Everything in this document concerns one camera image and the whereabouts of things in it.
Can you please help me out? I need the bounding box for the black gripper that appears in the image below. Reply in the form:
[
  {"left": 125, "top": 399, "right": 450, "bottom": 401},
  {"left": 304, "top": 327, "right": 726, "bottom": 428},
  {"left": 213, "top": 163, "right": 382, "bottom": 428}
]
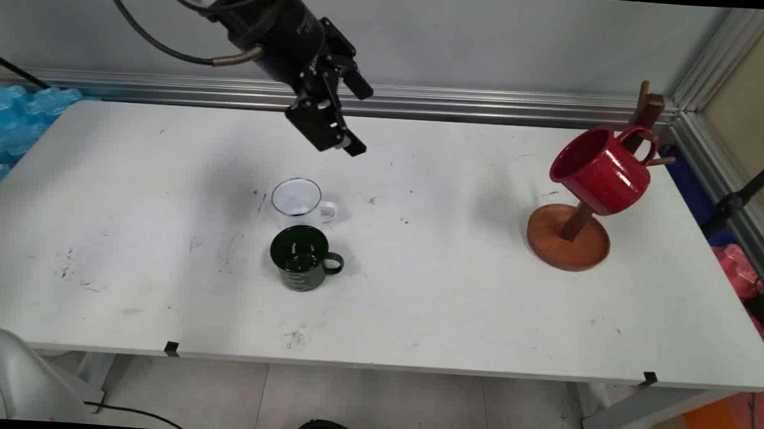
[{"left": 199, "top": 0, "right": 379, "bottom": 157}]

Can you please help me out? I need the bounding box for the red enamel mug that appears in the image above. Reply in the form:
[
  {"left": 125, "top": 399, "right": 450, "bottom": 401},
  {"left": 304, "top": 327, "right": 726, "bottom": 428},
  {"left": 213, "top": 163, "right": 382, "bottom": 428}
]
[{"left": 547, "top": 121, "right": 660, "bottom": 219}]

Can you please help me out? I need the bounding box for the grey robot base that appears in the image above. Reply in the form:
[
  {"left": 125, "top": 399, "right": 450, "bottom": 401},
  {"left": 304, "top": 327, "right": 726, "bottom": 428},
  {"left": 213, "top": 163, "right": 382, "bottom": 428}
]
[{"left": 0, "top": 328, "right": 99, "bottom": 426}]

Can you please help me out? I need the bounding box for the white enamel mug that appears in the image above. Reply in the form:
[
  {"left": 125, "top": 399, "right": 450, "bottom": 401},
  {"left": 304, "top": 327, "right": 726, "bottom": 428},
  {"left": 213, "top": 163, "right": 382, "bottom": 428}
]
[{"left": 270, "top": 177, "right": 340, "bottom": 234}]

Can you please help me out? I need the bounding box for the dark green enamel mug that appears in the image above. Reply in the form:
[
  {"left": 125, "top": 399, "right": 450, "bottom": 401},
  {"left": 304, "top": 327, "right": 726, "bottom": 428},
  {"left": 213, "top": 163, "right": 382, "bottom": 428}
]
[{"left": 268, "top": 224, "right": 347, "bottom": 295}]

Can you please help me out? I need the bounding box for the wooden mug tree stand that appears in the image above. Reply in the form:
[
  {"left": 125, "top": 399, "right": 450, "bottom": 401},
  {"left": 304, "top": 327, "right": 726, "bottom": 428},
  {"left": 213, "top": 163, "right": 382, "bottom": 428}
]
[{"left": 525, "top": 74, "right": 680, "bottom": 278}]

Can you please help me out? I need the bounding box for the blue bubble wrap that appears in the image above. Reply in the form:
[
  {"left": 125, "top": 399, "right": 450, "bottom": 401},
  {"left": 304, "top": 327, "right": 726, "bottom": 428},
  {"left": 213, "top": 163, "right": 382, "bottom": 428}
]
[{"left": 0, "top": 84, "right": 86, "bottom": 203}]

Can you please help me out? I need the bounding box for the blue plastic crate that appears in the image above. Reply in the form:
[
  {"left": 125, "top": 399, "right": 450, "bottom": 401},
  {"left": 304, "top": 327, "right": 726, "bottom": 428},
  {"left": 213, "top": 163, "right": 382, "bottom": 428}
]
[{"left": 655, "top": 146, "right": 743, "bottom": 248}]

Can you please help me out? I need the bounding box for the short grey table leg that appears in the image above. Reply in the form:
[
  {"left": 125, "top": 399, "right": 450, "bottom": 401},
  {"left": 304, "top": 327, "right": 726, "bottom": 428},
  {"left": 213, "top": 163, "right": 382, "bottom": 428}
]
[{"left": 74, "top": 352, "right": 118, "bottom": 414}]

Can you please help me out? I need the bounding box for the black tripod stand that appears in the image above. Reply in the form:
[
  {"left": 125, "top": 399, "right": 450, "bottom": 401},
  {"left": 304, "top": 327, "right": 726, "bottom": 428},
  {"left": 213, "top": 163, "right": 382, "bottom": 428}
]
[{"left": 700, "top": 146, "right": 764, "bottom": 243}]

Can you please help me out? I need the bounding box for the grey table leg with brace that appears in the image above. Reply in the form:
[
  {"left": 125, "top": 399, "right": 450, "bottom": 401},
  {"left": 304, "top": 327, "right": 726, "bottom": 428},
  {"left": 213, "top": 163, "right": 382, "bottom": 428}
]
[{"left": 565, "top": 381, "right": 740, "bottom": 429}]

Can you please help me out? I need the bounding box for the pink red plastic bag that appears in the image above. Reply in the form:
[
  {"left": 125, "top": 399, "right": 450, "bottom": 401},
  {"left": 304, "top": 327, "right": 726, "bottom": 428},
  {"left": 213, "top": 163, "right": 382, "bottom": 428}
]
[{"left": 705, "top": 243, "right": 764, "bottom": 357}]

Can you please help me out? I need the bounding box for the small black box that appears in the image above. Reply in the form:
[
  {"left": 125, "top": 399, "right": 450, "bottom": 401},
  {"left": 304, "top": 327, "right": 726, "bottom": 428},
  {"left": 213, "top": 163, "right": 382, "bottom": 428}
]
[{"left": 741, "top": 293, "right": 764, "bottom": 334}]

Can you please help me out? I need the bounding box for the orange floor box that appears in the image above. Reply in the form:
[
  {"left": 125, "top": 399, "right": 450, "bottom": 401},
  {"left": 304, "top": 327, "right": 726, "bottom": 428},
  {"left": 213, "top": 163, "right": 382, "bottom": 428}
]
[{"left": 682, "top": 385, "right": 764, "bottom": 429}]

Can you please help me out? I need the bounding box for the long aluminium frame rail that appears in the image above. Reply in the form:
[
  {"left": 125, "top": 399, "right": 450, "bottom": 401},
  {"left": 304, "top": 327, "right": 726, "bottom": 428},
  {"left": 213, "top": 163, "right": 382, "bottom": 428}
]
[{"left": 0, "top": 64, "right": 680, "bottom": 134}]

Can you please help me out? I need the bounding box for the black cable with brass connector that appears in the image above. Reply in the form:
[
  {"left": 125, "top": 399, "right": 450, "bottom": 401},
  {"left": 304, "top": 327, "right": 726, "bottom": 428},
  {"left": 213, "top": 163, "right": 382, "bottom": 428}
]
[{"left": 96, "top": 0, "right": 267, "bottom": 71}]

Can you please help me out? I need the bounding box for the black cable behind table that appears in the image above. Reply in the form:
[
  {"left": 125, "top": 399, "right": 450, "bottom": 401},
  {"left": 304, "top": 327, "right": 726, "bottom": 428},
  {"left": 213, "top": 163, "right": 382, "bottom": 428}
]
[{"left": 0, "top": 53, "right": 54, "bottom": 90}]

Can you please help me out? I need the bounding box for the black floor cable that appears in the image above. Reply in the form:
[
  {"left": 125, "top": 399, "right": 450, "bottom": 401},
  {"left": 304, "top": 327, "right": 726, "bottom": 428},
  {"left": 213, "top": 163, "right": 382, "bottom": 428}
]
[{"left": 82, "top": 401, "right": 188, "bottom": 429}]

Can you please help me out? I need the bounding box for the aluminium corner frame post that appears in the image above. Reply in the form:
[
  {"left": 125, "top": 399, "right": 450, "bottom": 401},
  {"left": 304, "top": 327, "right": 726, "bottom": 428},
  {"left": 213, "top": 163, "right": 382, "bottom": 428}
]
[{"left": 662, "top": 5, "right": 764, "bottom": 295}]

